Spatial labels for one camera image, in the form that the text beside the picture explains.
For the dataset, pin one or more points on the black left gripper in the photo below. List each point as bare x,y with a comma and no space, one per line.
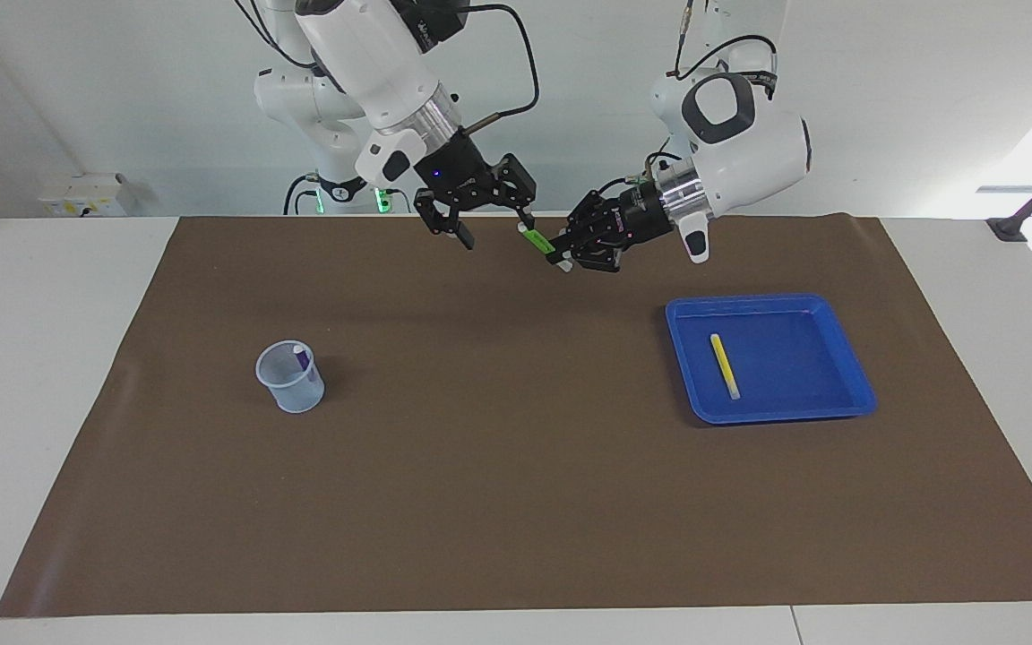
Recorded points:
641,215

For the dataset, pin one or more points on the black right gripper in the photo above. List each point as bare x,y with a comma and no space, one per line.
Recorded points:
458,170

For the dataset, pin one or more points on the green marker pen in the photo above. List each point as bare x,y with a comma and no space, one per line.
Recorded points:
538,242

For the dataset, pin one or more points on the yellow marker pen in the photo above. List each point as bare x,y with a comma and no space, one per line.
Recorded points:
724,363

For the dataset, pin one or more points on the purple marker pen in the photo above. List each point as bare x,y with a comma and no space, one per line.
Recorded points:
302,358

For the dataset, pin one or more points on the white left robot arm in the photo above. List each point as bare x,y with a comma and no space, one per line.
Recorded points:
749,152

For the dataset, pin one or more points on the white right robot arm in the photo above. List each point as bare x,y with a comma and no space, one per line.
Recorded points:
364,54

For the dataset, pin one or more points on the blue plastic tray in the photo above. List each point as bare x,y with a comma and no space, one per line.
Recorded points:
794,394

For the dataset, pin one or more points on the clear plastic cup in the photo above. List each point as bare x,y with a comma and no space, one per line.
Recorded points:
296,394

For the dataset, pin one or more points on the brown table mat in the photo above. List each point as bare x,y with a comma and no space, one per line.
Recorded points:
516,493

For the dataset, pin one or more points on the white wall power socket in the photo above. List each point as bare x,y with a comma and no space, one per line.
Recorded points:
86,195

